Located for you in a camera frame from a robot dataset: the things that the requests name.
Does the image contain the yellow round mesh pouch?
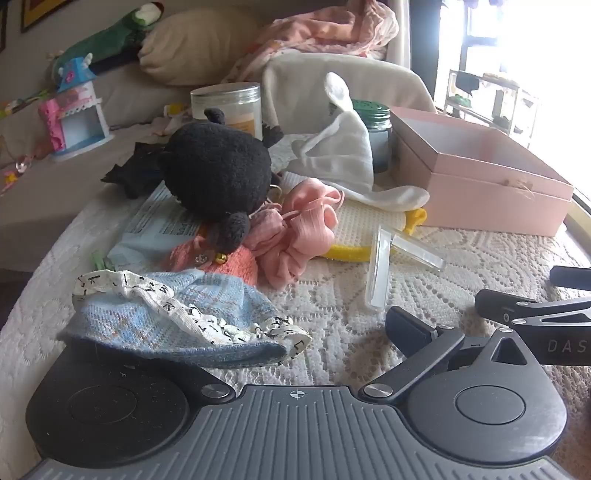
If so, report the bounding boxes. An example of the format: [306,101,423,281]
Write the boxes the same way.
[279,171,428,261]

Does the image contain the pink printed blanket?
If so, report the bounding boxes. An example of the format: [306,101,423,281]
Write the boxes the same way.
[222,0,400,84]

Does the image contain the clear acrylic piece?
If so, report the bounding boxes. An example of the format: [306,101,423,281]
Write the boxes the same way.
[365,224,446,309]

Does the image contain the black cloth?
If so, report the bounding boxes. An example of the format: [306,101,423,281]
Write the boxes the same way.
[100,142,178,200]

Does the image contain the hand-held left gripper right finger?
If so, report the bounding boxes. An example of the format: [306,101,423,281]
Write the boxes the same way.
[361,305,536,400]

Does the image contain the black plush doll pink sweater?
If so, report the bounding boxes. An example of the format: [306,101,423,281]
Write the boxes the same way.
[157,107,284,286]

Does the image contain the white cloth hat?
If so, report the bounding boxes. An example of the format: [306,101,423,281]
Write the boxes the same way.
[291,73,430,212]

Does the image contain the pink and blue toy house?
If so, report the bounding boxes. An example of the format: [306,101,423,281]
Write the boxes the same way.
[38,53,114,162]

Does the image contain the window shelf rack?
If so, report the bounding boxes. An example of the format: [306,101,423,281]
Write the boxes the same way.
[443,69,541,139]

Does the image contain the clear plastic jar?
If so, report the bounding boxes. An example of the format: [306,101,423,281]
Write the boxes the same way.
[191,82,263,139]

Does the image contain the printed plastic package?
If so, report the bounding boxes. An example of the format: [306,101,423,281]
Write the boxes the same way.
[107,182,208,271]

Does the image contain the beige pillow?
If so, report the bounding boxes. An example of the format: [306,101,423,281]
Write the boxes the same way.
[139,8,273,88]

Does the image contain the glass jar green lid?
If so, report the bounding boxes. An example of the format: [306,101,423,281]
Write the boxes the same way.
[328,99,393,174]

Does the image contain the green plush toy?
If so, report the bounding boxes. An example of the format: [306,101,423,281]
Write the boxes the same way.
[51,2,164,79]

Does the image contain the scattered small colourful toys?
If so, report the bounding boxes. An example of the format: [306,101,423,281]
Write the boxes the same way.
[0,88,51,192]

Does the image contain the white lace tablecloth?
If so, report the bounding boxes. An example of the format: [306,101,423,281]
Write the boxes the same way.
[0,134,591,462]

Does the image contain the pink cardboard box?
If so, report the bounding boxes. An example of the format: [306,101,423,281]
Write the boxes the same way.
[390,107,574,237]

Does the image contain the blue knit hat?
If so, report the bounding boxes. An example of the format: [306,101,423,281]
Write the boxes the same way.
[58,269,312,370]

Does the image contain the green plastic clip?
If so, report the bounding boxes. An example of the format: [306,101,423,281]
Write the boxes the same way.
[90,250,116,280]

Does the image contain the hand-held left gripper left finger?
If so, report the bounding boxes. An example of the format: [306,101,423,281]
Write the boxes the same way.
[184,368,237,404]

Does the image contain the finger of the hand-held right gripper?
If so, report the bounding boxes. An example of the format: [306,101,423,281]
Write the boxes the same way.
[475,288,591,330]
[549,265,591,292]

